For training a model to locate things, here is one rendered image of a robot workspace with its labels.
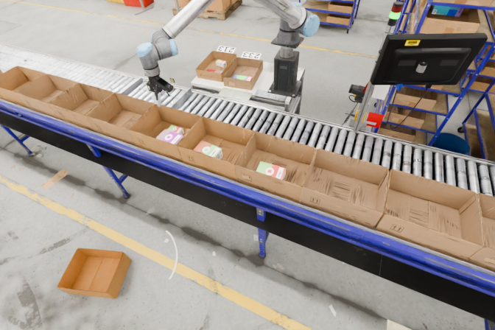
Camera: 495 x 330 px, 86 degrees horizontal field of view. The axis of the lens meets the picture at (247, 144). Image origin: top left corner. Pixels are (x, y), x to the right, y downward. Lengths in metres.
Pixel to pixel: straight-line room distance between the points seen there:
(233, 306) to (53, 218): 1.88
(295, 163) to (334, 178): 0.24
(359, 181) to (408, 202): 0.26
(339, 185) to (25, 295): 2.50
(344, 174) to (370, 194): 0.18
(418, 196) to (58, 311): 2.58
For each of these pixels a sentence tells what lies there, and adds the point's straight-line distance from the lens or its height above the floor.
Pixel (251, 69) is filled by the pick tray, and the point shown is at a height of 0.76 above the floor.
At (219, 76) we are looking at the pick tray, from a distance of 2.64.
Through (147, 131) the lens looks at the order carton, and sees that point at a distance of 2.05.
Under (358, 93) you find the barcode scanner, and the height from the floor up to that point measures 1.06.
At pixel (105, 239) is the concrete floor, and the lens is 2.78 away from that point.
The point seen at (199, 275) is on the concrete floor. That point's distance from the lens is 2.36.
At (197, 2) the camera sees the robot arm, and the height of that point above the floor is 1.66.
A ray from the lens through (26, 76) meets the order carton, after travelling 3.30.
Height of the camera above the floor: 2.21
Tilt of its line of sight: 47 degrees down
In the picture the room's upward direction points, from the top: 4 degrees counter-clockwise
